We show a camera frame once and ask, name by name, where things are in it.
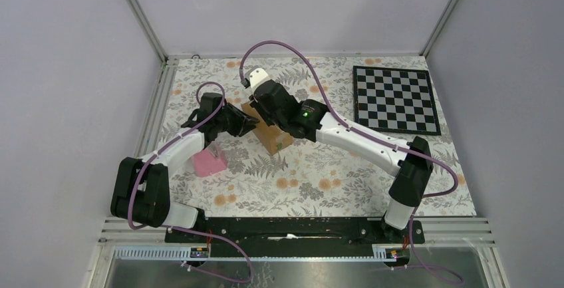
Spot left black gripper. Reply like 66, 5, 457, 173
214, 104, 258, 138

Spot brown cardboard express box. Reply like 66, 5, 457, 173
241, 102, 293, 156

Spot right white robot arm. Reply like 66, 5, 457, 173
243, 68, 434, 243

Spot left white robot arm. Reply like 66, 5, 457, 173
110, 92, 259, 242

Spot pink plastic bag package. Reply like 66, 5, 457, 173
191, 142, 228, 178

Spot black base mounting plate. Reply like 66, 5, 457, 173
165, 217, 425, 257

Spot black white chessboard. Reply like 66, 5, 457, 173
352, 66, 442, 136

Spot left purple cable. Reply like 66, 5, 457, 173
126, 81, 255, 285

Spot purple cable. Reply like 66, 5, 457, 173
126, 81, 255, 285
238, 40, 466, 288

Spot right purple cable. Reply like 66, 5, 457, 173
238, 40, 466, 288

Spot grey slotted cable duct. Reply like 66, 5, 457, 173
114, 245, 397, 262

